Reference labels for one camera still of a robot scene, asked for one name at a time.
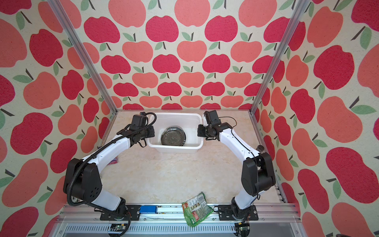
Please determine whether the purple candy bag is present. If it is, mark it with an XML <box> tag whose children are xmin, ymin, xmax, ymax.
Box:
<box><xmin>109</xmin><ymin>157</ymin><xmax>118</xmax><ymax>165</ymax></box>

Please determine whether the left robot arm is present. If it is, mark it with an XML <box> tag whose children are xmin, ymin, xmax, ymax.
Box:
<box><xmin>63</xmin><ymin>125</ymin><xmax>155</xmax><ymax>216</ymax></box>

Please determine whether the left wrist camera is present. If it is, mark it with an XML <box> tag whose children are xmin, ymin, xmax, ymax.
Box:
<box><xmin>129</xmin><ymin>115</ymin><xmax>148</xmax><ymax>131</ymax></box>

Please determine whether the left aluminium corner post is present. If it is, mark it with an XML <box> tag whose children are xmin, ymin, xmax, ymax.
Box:
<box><xmin>47</xmin><ymin>0</ymin><xmax>117</xmax><ymax>116</ymax></box>

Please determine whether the right aluminium corner post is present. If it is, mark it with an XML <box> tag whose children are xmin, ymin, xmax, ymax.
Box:
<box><xmin>249</xmin><ymin>0</ymin><xmax>311</xmax><ymax>117</ymax></box>

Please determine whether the white plastic bin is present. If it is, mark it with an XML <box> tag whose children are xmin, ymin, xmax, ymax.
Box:
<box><xmin>147</xmin><ymin>113</ymin><xmax>204</xmax><ymax>154</ymax></box>

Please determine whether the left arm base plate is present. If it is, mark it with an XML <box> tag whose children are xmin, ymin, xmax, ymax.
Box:
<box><xmin>100</xmin><ymin>204</ymin><xmax>141</xmax><ymax>222</ymax></box>

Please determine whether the blue label block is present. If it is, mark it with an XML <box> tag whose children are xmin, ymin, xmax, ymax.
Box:
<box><xmin>140</xmin><ymin>205</ymin><xmax>158</xmax><ymax>214</ymax></box>

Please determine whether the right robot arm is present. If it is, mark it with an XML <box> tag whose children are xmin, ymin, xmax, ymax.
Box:
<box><xmin>197</xmin><ymin>122</ymin><xmax>276</xmax><ymax>220</ymax></box>

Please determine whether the dark spice jar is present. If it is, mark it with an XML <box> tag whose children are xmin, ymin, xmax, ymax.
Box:
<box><xmin>256</xmin><ymin>145</ymin><xmax>265</xmax><ymax>153</ymax></box>

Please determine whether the green snack packet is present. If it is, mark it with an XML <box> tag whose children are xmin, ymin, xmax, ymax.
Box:
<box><xmin>182</xmin><ymin>192</ymin><xmax>213</xmax><ymax>227</ymax></box>

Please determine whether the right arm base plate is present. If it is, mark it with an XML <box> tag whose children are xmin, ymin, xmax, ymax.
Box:
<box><xmin>214</xmin><ymin>204</ymin><xmax>259</xmax><ymax>221</ymax></box>

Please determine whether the black corrugated cable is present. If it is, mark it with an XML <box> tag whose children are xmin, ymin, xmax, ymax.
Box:
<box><xmin>66</xmin><ymin>112</ymin><xmax>158</xmax><ymax>237</ymax></box>

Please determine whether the aluminium front rail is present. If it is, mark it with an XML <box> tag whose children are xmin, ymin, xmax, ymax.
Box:
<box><xmin>47</xmin><ymin>203</ymin><xmax>306</xmax><ymax>237</ymax></box>

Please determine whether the clear glass plate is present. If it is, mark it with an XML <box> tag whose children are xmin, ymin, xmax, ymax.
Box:
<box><xmin>160</xmin><ymin>126</ymin><xmax>186</xmax><ymax>146</ymax></box>

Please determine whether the aluminium corner post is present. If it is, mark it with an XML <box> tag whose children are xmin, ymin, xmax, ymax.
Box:
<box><xmin>249</xmin><ymin>0</ymin><xmax>311</xmax><ymax>117</ymax></box>
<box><xmin>47</xmin><ymin>0</ymin><xmax>117</xmax><ymax>116</ymax></box>

